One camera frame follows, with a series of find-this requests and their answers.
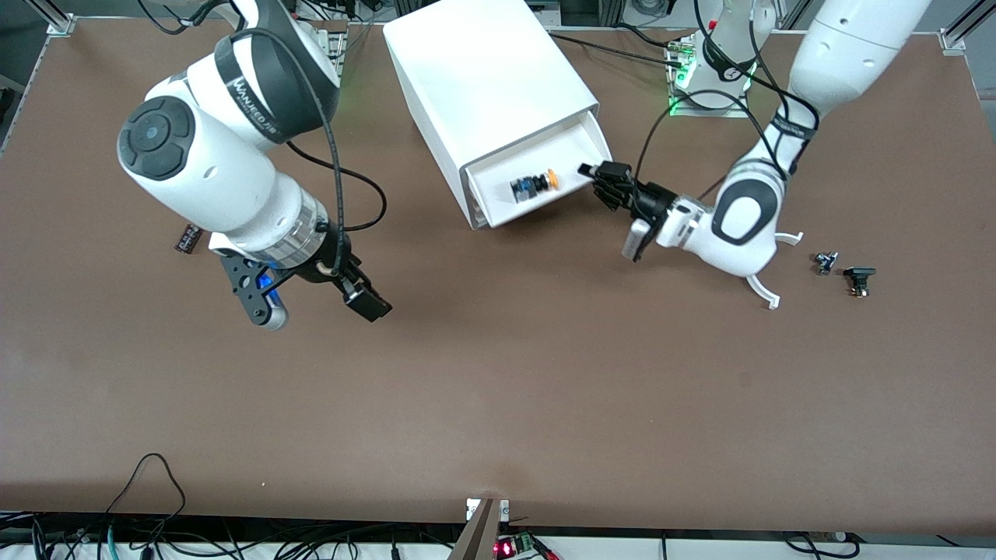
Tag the small black switch part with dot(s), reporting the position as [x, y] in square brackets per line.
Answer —
[859, 276]

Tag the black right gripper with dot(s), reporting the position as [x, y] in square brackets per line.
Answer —
[340, 257]

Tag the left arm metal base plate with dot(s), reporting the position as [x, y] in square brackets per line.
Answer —
[712, 112]

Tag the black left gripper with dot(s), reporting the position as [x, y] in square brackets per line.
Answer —
[652, 202]

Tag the small grey metal part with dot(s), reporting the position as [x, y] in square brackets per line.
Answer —
[825, 262]

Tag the orange push button blue body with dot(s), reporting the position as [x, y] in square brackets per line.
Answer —
[529, 187]

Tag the white drawer cabinet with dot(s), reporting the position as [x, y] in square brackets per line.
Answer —
[482, 70]

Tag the aluminium frame profile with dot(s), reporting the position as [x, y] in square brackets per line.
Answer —
[62, 19]

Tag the circuit board with red light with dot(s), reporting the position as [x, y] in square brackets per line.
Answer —
[517, 546]

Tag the black cylindrical capacitor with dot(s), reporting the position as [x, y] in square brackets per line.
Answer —
[187, 239]

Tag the white uppermost cabinet drawer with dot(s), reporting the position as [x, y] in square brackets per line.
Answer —
[498, 206]

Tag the white curved plastic bracket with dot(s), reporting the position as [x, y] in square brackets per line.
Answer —
[766, 294]

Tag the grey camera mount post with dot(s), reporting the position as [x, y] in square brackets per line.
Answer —
[478, 533]

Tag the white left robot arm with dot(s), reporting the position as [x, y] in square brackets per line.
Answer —
[848, 47]

